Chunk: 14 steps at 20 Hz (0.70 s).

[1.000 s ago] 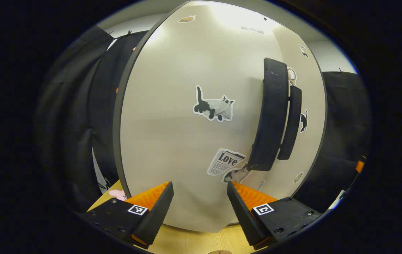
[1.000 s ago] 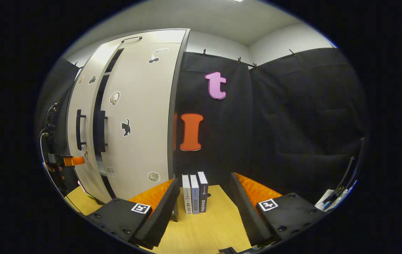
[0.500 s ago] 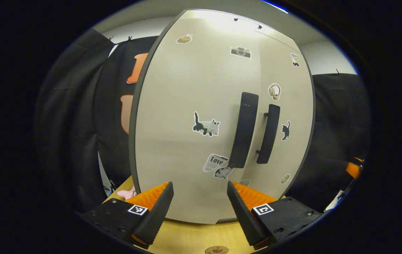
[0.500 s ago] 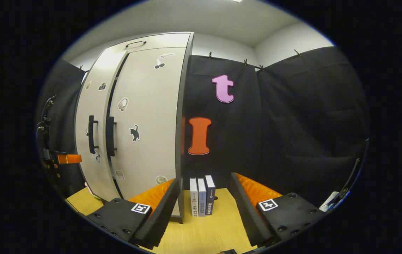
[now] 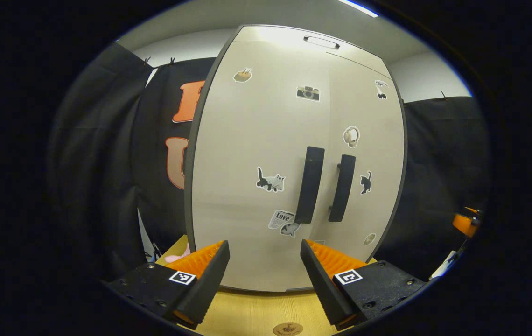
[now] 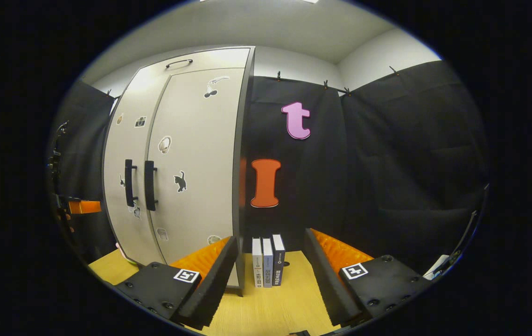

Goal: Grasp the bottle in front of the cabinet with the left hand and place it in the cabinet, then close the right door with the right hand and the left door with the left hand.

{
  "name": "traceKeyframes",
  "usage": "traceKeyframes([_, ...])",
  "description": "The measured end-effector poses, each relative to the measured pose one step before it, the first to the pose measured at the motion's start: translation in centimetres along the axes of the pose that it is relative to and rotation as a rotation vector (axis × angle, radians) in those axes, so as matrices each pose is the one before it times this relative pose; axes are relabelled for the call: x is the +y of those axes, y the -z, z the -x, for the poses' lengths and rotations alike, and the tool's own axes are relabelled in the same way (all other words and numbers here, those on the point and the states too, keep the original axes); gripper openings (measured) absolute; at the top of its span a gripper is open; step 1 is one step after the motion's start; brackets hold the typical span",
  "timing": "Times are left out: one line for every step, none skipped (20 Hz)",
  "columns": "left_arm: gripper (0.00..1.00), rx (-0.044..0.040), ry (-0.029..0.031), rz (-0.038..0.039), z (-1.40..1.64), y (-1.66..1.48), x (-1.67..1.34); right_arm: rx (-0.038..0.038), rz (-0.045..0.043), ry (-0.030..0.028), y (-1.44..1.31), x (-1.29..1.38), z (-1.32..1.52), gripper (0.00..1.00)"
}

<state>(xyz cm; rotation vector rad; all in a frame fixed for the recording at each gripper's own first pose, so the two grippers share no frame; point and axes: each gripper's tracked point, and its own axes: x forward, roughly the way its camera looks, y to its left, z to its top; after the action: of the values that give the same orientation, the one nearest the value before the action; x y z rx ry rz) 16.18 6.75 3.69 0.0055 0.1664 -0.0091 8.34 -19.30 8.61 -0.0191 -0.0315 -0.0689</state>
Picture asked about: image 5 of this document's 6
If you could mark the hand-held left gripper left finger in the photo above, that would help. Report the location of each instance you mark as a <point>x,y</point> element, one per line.
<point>205,289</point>

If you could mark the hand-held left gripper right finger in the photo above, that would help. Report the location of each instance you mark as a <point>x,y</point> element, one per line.
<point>322,289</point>

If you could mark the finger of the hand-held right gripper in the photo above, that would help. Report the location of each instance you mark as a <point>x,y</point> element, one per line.
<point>472,210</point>
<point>465,225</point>

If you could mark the white cabinet door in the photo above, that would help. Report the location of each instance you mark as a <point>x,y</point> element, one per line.
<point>247,140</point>
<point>378,140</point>

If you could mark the pink soft object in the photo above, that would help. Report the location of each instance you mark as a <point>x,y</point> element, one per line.
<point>177,257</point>

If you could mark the round wooden coaster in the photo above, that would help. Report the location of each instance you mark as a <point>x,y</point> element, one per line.
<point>288,329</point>

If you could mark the white cabinet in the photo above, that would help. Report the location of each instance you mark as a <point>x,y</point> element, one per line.
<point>190,186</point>

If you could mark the black backdrop cloth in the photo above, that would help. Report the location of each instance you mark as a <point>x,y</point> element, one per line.
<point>107,163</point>

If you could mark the ceiling strip light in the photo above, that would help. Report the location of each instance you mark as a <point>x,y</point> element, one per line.
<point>359,8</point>

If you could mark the white cabinet drawer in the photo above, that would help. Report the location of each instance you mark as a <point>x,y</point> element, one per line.
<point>270,37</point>

